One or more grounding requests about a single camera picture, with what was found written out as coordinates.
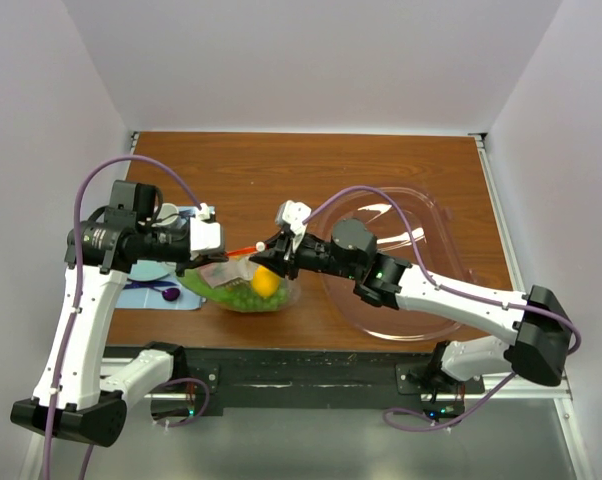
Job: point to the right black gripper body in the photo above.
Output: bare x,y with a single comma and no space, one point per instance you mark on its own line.
315,255

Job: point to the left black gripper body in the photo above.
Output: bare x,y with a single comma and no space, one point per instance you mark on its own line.
165,244

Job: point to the clear zip top bag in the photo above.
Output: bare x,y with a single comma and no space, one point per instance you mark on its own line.
238,271

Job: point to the pink transparent plastic tub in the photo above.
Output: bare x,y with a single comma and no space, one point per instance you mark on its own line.
412,227

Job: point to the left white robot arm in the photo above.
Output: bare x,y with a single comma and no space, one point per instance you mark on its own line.
71,400

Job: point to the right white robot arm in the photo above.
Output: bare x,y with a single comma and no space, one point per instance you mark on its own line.
526,333

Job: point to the dark green fake pepper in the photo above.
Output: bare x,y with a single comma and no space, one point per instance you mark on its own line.
194,282

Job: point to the yellow fake lemon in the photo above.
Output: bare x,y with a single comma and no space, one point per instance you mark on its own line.
264,282

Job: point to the green fake grapes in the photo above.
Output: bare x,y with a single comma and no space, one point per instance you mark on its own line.
246,300

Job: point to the grey cup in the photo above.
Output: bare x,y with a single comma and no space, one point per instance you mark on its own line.
168,216

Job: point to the cream floral plate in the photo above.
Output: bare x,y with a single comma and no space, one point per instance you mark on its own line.
146,271

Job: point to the purple spoon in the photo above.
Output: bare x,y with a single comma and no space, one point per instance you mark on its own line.
167,289

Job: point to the blue checked cloth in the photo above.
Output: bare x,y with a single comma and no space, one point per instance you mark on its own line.
142,299

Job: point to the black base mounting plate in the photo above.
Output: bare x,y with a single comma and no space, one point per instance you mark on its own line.
306,379

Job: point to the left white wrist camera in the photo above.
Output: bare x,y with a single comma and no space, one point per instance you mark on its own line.
206,235

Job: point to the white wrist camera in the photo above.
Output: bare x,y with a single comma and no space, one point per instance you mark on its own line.
293,215
206,235

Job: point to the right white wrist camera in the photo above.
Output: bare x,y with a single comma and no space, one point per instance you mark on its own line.
293,215

